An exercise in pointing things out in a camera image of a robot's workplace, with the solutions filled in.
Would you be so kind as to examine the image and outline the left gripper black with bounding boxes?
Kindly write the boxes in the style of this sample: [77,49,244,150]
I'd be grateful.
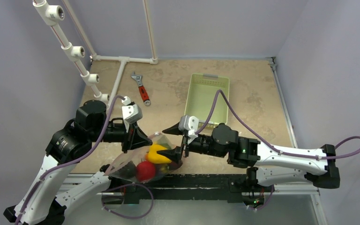
[90,117,153,152]

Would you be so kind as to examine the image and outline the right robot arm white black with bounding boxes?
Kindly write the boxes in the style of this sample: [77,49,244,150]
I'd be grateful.
[157,123,340,191]

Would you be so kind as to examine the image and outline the aluminium frame rail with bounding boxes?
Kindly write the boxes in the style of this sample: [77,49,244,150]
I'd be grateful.
[266,57,328,225]

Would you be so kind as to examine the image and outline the red handled adjustable wrench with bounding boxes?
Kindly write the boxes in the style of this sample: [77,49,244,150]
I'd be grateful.
[131,72,151,106]

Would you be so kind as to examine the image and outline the clear zip top bag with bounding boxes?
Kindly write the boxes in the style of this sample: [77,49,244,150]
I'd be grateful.
[104,132,182,183]

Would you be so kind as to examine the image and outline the green perforated basket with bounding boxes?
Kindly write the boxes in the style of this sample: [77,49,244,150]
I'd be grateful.
[184,73,230,128]

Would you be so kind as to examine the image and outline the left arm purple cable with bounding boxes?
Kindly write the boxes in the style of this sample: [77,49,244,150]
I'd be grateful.
[15,95,155,225]

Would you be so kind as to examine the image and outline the white pvc pipe frame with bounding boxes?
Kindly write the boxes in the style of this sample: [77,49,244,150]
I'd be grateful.
[32,0,158,106]

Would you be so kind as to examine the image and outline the dark purple plum toy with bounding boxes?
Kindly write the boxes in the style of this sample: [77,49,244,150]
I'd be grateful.
[118,162,137,180]

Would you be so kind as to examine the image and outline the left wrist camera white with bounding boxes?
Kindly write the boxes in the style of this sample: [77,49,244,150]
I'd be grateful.
[121,96,143,124]

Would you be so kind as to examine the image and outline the yellow lemon toy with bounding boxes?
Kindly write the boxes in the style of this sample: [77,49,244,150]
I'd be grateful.
[145,144,172,164]

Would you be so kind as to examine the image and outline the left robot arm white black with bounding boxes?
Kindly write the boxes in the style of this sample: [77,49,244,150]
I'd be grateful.
[3,97,152,225]

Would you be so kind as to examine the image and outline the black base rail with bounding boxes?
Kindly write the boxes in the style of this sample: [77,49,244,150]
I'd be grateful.
[106,174,275,207]

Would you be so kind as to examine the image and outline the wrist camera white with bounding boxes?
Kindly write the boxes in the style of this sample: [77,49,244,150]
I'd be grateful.
[121,96,143,124]
[178,115,199,143]

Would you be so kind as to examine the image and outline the red tomato toy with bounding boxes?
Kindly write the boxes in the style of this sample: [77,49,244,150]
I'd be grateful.
[136,161,156,182]

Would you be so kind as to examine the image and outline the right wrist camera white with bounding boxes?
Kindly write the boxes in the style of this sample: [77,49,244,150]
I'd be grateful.
[178,115,199,143]

